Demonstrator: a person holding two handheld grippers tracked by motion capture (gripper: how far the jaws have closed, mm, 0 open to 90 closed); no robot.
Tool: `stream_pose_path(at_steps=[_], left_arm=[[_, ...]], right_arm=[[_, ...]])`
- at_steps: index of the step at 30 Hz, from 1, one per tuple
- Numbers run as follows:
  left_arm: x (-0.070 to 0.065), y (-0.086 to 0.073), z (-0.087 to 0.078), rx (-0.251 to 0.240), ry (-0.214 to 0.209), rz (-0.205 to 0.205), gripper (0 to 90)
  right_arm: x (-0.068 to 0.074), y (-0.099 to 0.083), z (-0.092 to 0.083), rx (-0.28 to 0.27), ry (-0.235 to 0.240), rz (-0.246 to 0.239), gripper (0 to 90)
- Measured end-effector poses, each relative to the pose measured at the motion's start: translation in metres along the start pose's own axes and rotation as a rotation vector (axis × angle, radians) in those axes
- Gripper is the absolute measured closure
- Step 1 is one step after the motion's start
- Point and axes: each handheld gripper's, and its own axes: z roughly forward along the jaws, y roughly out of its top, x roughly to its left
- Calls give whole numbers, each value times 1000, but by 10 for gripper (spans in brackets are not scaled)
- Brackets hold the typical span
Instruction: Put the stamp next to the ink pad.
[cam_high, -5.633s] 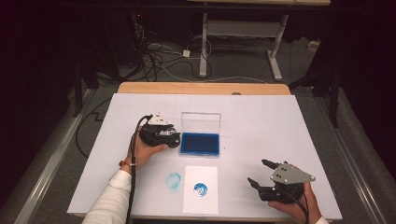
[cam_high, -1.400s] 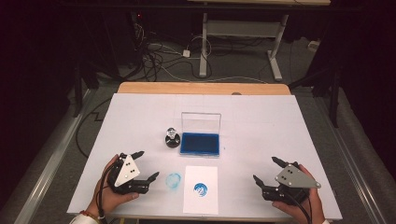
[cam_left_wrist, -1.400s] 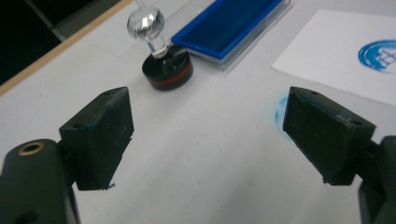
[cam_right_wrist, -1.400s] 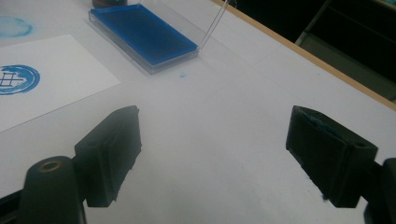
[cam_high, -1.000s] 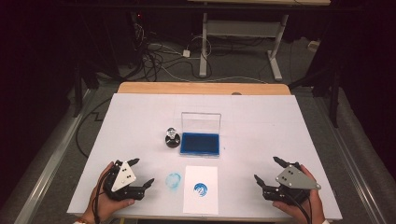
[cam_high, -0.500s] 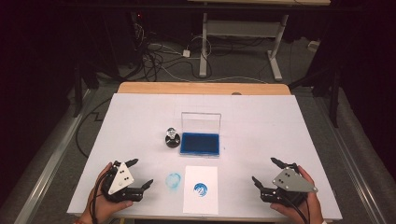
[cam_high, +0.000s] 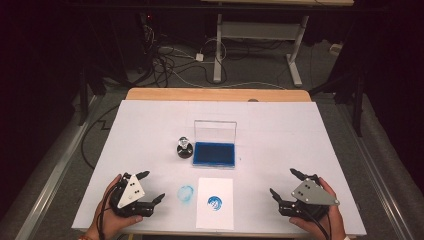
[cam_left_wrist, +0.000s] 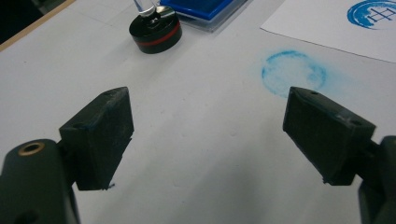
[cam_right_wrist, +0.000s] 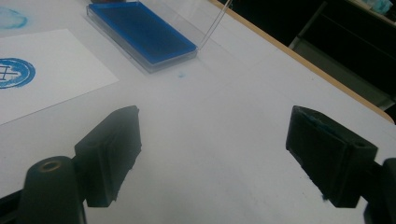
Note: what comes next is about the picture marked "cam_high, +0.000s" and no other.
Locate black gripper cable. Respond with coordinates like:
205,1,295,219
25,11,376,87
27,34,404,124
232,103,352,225
301,207,331,240
95,184,118,240

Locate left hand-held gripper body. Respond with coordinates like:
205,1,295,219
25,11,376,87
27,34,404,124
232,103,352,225
109,172,156,218

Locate bundle of black floor cables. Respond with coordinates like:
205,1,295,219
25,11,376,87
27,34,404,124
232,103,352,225
138,24,228,88

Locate long white floor cable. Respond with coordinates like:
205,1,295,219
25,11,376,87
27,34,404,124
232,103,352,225
159,46,288,91

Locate wooden table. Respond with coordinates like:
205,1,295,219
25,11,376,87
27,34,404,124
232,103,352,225
113,87,334,239

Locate grey metal rail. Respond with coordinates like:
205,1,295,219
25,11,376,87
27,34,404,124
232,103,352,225
333,99,414,240
14,94,104,240

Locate black stand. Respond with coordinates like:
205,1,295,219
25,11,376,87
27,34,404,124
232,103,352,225
308,66,366,138
78,63,108,127

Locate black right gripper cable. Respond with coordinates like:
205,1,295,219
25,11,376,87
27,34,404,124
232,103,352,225
301,207,331,240

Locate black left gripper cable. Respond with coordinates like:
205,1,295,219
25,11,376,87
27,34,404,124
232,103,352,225
95,184,118,240

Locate person's left hand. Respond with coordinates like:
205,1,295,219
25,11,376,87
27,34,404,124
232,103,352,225
87,173,144,240

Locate black round stamp clear handle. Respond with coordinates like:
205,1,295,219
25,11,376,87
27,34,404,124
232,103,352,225
176,136,194,159

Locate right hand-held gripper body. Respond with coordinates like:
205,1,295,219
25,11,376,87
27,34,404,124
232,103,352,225
278,173,340,223

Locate thin black floor cable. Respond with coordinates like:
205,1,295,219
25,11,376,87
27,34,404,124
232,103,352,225
80,104,121,169

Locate white paper sheet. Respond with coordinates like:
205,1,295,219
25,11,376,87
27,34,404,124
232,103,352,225
195,176,235,231

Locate blue ink pad clear case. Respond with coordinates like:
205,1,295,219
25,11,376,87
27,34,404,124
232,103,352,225
192,119,238,169

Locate person's right hand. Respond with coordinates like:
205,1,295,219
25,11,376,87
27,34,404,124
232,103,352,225
289,176,348,240

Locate white metal desk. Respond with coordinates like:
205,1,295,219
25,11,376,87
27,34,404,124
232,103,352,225
201,0,354,88

